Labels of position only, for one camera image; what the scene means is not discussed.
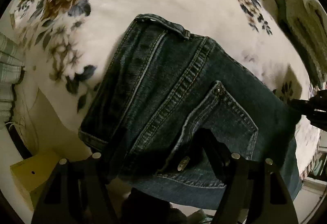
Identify folded grey fuzzy cloth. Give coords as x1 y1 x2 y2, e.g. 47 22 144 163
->
275 0 326 89

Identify plaid grey fabric stack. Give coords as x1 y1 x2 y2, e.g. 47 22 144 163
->
0 33 24 129

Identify dark blue denim jeans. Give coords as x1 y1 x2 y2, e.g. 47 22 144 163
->
79 14 301 210

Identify floral bed blanket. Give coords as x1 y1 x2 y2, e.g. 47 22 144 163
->
8 0 323 184

